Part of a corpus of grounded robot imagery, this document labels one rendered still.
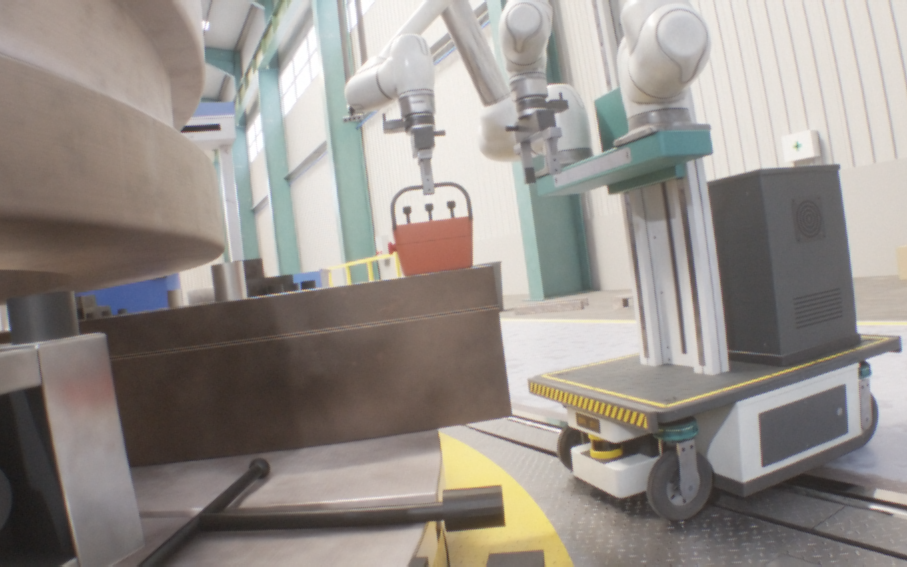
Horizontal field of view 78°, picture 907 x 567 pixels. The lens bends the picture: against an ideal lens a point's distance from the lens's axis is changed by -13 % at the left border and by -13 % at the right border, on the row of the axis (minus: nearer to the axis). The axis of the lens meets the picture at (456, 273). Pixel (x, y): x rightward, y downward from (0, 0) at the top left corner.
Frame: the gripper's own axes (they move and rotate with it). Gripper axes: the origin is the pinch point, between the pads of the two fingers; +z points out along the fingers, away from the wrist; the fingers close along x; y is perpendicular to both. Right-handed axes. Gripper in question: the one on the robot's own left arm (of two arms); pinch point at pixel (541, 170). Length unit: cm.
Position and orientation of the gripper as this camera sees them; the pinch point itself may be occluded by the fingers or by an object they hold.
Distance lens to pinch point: 152.9
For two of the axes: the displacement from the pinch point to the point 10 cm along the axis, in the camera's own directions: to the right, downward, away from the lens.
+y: -9.4, 1.3, -3.2
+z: 1.3, 9.9, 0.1
